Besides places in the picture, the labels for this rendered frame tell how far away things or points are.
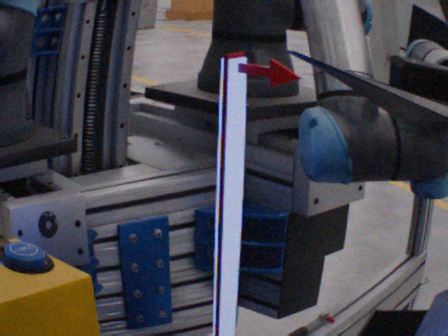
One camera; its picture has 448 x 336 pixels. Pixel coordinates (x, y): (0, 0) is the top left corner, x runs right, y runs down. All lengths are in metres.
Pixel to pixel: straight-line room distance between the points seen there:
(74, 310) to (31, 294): 0.05
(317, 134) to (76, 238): 0.32
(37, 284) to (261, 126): 0.85
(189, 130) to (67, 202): 0.46
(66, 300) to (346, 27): 0.52
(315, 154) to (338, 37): 0.14
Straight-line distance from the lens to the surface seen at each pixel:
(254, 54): 1.43
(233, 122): 0.79
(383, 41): 7.60
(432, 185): 1.03
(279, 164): 1.38
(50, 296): 0.60
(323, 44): 1.00
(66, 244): 1.10
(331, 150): 0.96
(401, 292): 1.27
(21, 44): 1.16
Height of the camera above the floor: 1.30
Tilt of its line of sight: 15 degrees down
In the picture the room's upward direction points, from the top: 2 degrees clockwise
